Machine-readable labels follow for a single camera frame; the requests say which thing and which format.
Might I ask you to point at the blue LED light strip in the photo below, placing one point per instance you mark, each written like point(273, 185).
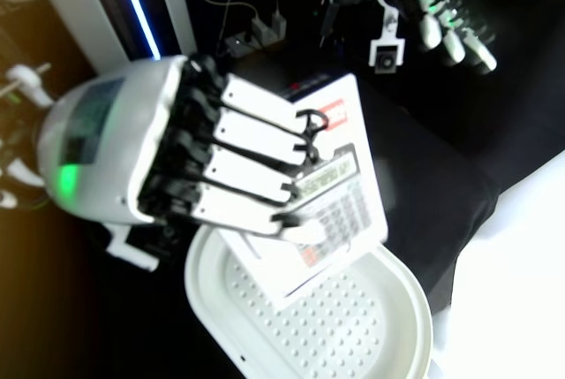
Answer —
point(137, 8)

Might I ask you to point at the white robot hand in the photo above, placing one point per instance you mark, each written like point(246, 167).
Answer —
point(115, 145)
point(454, 39)

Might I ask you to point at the white power strip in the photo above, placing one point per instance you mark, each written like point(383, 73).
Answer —
point(240, 43)

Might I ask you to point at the black table cloth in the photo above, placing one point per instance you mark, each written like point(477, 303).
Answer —
point(424, 184)

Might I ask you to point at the wide white frame post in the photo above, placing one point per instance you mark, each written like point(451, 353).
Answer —
point(75, 3)

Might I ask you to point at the narrow white frame post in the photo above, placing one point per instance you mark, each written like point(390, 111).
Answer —
point(174, 3)

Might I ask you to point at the white perforated plastic tray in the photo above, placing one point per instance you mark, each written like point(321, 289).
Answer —
point(335, 335)

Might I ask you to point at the white power adapter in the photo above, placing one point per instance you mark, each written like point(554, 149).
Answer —
point(260, 28)

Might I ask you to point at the white charger plug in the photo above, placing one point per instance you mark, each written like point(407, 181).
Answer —
point(278, 21)

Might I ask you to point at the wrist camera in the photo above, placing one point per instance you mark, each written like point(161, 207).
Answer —
point(132, 248)
point(387, 54)

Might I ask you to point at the blue and white calculator box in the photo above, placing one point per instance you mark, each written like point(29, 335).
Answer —
point(353, 202)

